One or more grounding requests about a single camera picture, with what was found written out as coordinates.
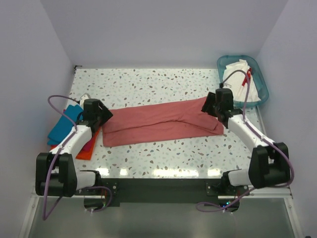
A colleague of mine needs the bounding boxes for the salmon pink t shirt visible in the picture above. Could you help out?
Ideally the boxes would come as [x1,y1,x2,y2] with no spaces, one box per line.
[103,98,224,147]

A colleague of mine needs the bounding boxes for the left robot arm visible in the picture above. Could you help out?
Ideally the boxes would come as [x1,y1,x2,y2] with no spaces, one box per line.
[35,99,113,197]

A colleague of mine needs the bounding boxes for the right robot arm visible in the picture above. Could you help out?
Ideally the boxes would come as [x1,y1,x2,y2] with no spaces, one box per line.
[202,88,292,195]

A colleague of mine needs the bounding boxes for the white t shirt in bin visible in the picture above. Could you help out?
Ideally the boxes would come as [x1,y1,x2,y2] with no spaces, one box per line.
[223,59,260,103]

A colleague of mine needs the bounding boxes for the folded orange t shirt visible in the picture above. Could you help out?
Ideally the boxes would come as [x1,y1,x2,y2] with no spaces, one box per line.
[49,126,100,160]

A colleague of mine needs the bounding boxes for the teal plastic bin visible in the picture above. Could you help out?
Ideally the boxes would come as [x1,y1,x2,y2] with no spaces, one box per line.
[217,55,269,108]

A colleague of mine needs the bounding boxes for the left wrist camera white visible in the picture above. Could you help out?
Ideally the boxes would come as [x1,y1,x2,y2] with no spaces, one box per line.
[79,93,91,105]

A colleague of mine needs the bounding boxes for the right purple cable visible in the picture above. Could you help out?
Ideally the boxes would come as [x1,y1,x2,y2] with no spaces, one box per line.
[197,69,295,213]

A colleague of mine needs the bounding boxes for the purple cable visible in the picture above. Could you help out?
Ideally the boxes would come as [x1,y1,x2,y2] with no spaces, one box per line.
[197,69,295,213]
[42,95,114,221]

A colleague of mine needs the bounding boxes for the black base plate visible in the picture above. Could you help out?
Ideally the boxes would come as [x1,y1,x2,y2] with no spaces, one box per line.
[81,178,250,214]

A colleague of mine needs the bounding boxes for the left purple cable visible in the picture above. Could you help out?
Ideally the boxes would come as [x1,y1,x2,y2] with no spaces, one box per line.
[42,95,114,221]

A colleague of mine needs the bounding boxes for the aluminium rail frame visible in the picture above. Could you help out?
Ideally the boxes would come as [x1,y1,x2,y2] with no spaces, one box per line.
[18,158,297,238]

